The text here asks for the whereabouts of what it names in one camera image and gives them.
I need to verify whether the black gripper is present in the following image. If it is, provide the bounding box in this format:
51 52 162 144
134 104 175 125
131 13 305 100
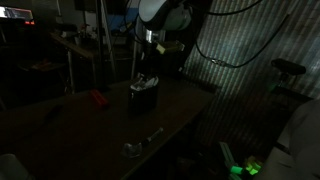
138 41 161 78

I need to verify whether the white cloth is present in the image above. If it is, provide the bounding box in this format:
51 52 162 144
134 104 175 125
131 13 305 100
129 74 160 92

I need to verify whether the black box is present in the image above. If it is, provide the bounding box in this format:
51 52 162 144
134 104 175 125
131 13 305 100
128 79 159 116

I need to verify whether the black tripod pole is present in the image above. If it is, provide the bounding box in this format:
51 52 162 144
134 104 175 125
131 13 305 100
94 0 113 93

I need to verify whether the red block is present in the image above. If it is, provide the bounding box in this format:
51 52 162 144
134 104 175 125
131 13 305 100
89 89 111 109

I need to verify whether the wooden side table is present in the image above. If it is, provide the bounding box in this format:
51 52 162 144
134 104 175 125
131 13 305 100
49 31 101 94

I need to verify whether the marker pen with white cap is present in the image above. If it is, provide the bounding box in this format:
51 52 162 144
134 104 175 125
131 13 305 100
140 127 165 148

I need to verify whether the small clear shiny object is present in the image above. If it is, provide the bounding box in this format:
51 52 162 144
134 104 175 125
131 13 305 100
120 142 144 159

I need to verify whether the orange object on seat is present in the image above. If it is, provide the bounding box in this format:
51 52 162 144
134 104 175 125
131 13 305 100
31 59 54 72

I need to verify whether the glowing green object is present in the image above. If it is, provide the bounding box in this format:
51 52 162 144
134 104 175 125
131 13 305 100
244 156 264 177
229 164 244 175

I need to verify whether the lit computer monitor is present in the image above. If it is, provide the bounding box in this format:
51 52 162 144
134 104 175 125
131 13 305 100
0 5 34 22

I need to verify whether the white fabric covered object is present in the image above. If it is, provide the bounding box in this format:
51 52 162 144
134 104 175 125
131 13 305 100
253 98 320 180

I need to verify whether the pale green cup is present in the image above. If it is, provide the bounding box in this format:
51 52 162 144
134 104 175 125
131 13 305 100
0 153 31 180

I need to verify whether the wrist camera with yellow tape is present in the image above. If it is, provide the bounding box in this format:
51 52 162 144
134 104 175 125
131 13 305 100
155 40 185 55

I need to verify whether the black cable with connector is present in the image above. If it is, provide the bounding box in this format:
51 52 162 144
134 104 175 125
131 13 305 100
194 13 290 69

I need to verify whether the thin black cable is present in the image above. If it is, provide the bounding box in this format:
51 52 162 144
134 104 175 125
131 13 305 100
206 0 264 16

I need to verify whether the black camera stand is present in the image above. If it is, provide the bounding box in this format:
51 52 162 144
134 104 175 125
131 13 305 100
269 73 314 104

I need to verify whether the black stereo camera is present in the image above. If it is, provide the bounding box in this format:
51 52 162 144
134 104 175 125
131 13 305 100
270 58 307 76

